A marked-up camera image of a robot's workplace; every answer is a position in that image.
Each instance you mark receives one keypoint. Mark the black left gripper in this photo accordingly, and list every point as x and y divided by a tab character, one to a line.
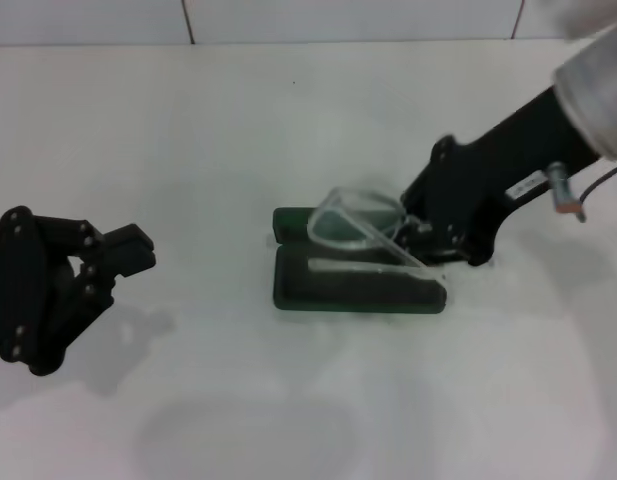
23	290

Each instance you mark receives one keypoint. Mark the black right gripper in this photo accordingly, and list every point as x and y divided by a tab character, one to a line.
508	160

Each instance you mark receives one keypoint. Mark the clear white glasses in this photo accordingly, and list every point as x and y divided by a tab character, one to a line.
368	267

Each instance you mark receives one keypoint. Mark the green glasses case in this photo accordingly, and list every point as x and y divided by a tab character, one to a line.
338	295

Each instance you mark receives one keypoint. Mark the right gripper silver connector stub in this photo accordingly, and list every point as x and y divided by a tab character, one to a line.
563	190

